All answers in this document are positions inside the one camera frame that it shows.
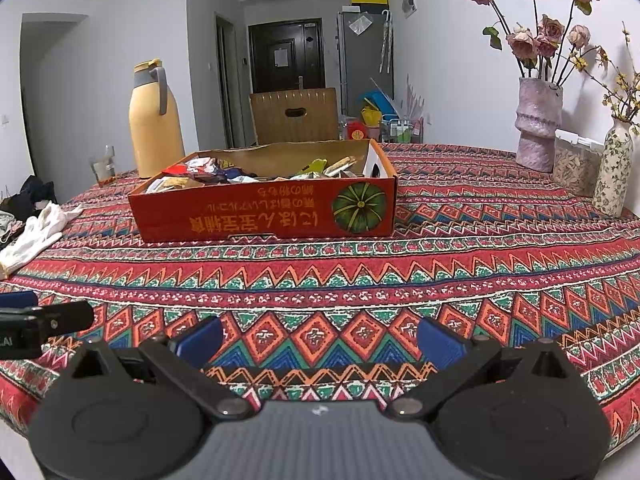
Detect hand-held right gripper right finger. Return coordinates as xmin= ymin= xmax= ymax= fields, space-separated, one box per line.
xmin=387 ymin=316 xmax=571 ymax=421

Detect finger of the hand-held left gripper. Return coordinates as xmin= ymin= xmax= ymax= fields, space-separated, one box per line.
xmin=0 ymin=290 xmax=40 ymax=309
xmin=37 ymin=301 xmax=95 ymax=338

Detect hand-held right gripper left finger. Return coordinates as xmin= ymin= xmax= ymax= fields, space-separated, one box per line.
xmin=70 ymin=316 xmax=253 ymax=421

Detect orange cardboard box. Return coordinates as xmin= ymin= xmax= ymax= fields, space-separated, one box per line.
xmin=127 ymin=139 xmax=399 ymax=244

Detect heap of assorted snack packets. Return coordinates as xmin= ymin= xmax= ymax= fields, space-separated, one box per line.
xmin=145 ymin=155 xmax=366 ymax=193

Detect white cotton glove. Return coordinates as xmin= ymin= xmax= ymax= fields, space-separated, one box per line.
xmin=0 ymin=201 xmax=83 ymax=281

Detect patterned tablecloth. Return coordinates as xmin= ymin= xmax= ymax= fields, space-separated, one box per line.
xmin=0 ymin=141 xmax=640 ymax=431

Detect glass cup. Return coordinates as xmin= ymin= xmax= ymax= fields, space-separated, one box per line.
xmin=90 ymin=145 xmax=117 ymax=188

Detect yellow thermos jug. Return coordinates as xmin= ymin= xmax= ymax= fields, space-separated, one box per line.
xmin=128 ymin=59 xmax=186 ymax=179

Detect clear seed container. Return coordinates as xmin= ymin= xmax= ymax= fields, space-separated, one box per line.
xmin=552 ymin=129 xmax=603 ymax=197

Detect pink ceramic vase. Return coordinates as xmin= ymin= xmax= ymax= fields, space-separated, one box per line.
xmin=515 ymin=77 xmax=563 ymax=173

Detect floral ceramic vase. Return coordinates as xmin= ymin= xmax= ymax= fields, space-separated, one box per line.
xmin=592 ymin=117 xmax=635 ymax=219

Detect blue plastic item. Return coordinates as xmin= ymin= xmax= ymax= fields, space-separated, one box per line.
xmin=360 ymin=90 xmax=401 ymax=116

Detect dark entrance door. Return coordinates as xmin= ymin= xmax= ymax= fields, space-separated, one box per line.
xmin=248 ymin=19 xmax=326 ymax=95

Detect grey refrigerator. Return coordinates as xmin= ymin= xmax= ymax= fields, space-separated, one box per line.
xmin=336 ymin=5 xmax=395 ymax=116

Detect folded umbrella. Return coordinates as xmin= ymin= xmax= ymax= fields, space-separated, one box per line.
xmin=379 ymin=9 xmax=393 ymax=73

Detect yellow flower branches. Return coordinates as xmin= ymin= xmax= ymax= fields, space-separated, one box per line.
xmin=575 ymin=22 xmax=640 ymax=123

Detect dried rose bouquet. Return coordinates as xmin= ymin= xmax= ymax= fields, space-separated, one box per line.
xmin=460 ymin=0 xmax=608 ymax=81

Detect wire storage rack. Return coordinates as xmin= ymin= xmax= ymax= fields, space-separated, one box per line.
xmin=382 ymin=115 xmax=425 ymax=143

